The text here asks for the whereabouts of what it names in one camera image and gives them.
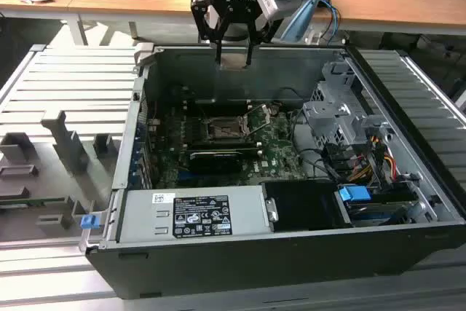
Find black RAM slot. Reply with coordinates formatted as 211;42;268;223
188;138;263;149

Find silver CPU plate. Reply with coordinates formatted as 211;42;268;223
220;52;249;71

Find green motherboard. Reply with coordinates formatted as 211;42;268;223
145;98;311;189

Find silver power supply unit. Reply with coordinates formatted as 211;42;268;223
116;185;275;245

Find CPU socket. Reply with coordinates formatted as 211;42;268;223
201;115;253;141

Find silver metal disk bay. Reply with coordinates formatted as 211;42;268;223
301;60;392;155

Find hard disk in blue carrier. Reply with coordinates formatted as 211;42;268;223
336;184;419;227

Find black plastic shroud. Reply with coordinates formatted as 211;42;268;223
261;179;352;234

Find metal socket cover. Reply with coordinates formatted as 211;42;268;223
240;104;273;136

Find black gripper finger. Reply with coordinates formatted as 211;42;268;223
245;10;278;68
190;0;234;68

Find blue plastic latch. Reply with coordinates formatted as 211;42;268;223
80;214;99;231

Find black PC case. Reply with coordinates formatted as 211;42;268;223
78;42;466;301

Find black graphics card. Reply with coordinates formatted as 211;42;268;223
185;147;244;176

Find grey parts rack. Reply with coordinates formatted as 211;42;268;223
0;109;122;243

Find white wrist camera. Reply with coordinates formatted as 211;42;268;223
253;0;304;22

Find pale blue teach pendant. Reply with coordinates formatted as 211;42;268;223
279;0;320;43

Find blue cable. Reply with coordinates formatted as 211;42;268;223
319;0;342;42

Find yellow red wire bundle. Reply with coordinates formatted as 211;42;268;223
347;135;398;183

